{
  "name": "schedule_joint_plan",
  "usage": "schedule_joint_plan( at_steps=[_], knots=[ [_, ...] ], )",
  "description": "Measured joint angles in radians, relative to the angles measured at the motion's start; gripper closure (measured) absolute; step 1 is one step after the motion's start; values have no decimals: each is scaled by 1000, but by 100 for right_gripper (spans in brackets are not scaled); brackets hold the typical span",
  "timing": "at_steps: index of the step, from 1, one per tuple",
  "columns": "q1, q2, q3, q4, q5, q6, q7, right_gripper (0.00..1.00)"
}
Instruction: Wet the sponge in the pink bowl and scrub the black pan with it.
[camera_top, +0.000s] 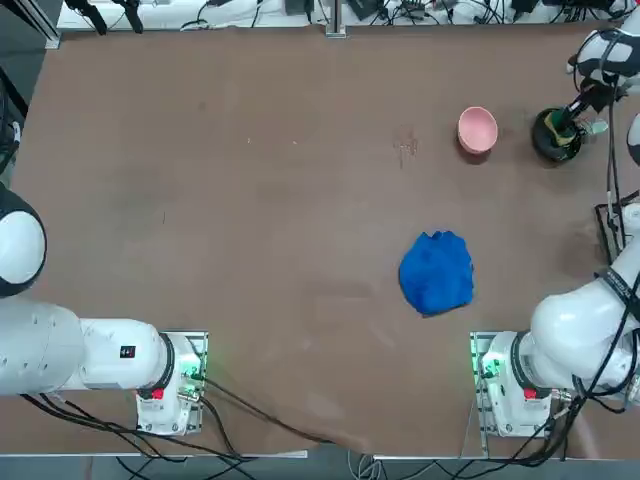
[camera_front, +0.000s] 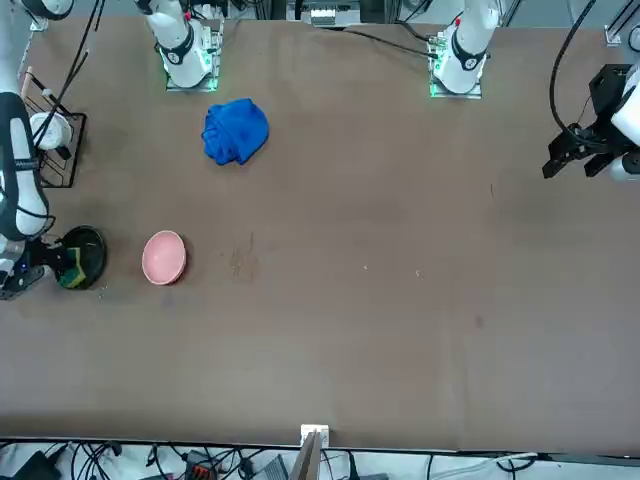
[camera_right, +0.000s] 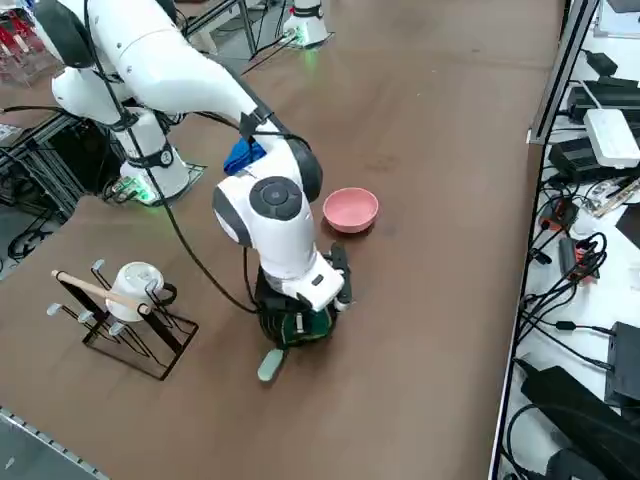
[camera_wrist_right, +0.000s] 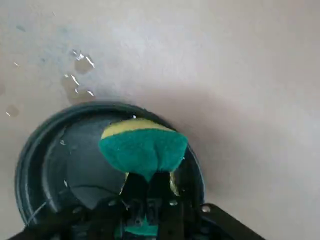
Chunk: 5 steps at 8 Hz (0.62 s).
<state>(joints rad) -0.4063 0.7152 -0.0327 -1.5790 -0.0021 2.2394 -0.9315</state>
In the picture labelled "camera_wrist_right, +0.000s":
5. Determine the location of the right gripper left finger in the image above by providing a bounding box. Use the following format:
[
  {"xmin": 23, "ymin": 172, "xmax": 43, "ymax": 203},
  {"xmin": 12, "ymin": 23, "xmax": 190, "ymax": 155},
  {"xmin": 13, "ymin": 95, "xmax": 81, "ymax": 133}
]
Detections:
[{"xmin": 72, "ymin": 173, "xmax": 151, "ymax": 240}]

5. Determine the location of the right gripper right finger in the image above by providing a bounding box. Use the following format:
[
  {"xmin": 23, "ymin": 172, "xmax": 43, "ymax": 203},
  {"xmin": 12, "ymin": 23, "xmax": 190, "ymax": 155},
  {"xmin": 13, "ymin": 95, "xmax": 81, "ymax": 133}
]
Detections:
[{"xmin": 149, "ymin": 171, "xmax": 201, "ymax": 240}]

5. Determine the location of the green and yellow sponge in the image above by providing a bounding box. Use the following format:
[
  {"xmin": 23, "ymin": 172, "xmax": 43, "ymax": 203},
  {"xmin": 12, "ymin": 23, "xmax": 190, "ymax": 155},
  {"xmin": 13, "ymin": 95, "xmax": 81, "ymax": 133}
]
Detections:
[{"xmin": 98, "ymin": 118, "xmax": 189, "ymax": 198}]

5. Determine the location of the black pan with grey handle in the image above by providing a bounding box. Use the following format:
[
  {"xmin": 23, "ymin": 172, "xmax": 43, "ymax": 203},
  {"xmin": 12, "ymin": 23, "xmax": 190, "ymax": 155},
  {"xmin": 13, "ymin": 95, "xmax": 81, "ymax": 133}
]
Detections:
[{"xmin": 14, "ymin": 100, "xmax": 208, "ymax": 226}]

